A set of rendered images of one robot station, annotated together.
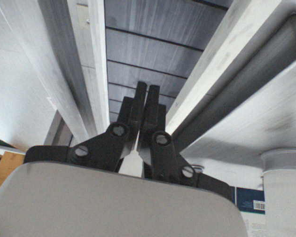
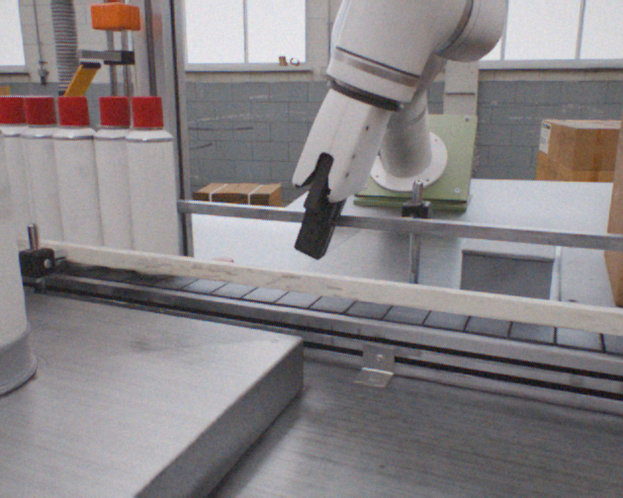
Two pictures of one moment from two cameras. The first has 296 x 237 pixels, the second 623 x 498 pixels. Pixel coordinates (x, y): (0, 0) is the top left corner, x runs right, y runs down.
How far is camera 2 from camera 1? 58 cm
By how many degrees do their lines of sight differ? 68
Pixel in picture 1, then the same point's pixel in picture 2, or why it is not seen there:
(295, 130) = (128, 361)
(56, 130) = (187, 232)
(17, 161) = not seen: outside the picture
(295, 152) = (30, 366)
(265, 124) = (159, 339)
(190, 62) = (298, 302)
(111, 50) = not seen: hidden behind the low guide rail
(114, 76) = not seen: hidden behind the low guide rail
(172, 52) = (310, 297)
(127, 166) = (173, 218)
